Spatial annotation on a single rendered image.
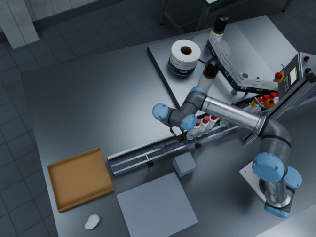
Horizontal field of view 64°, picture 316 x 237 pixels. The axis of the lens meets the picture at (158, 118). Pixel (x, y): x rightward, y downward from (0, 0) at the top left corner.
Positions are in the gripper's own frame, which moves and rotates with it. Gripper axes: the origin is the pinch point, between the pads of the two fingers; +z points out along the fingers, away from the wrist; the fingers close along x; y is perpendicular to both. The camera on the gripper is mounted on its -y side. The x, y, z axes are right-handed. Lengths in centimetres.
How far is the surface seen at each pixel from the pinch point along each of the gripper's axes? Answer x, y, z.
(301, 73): -61, -10, -18
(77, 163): 61, 9, -14
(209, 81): -28.1, 24.1, 12.2
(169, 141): 11.3, 1.7, 8.7
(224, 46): -53, 58, 44
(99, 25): 45, 204, 91
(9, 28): 114, 196, 20
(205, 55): -36, 55, 35
